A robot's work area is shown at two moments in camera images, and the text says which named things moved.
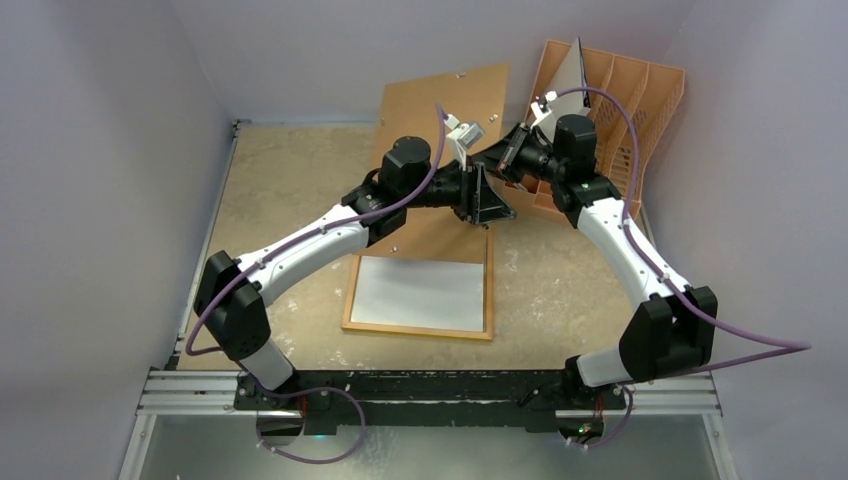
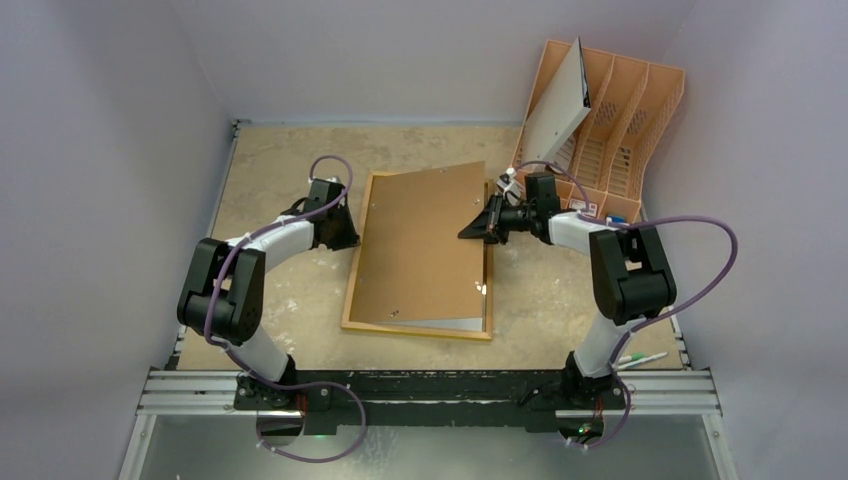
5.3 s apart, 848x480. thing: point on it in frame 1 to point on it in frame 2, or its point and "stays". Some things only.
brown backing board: x=478 y=96 to x=413 y=264
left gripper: x=476 y=199 to x=349 y=239
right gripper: x=515 y=147 to x=494 y=219
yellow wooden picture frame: x=488 y=305 stays
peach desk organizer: x=630 y=102 stays
